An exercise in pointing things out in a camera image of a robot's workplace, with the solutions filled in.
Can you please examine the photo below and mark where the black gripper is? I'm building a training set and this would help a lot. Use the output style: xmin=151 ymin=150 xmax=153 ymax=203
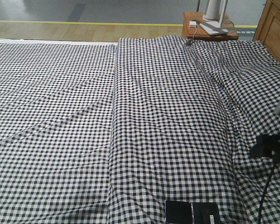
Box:
xmin=249 ymin=103 xmax=280 ymax=163

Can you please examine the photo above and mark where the black foldable smartphone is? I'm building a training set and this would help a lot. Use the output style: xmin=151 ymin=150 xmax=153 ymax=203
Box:
xmin=165 ymin=200 xmax=221 ymax=224

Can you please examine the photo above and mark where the black white checkered duvet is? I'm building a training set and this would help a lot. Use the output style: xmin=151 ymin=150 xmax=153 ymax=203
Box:
xmin=108 ymin=35 xmax=280 ymax=224

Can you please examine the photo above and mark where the wooden headboard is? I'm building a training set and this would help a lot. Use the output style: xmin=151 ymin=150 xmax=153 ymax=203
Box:
xmin=253 ymin=0 xmax=280 ymax=61

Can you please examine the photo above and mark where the wooden bedside table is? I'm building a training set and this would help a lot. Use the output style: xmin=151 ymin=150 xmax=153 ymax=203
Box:
xmin=182 ymin=11 xmax=239 ymax=42

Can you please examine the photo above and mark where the white charger adapter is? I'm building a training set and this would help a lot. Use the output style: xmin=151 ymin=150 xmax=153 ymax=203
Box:
xmin=189 ymin=21 xmax=197 ymax=28

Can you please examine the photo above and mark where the black white checkered bedsheet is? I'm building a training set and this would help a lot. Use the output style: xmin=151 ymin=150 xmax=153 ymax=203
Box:
xmin=0 ymin=43 xmax=117 ymax=224

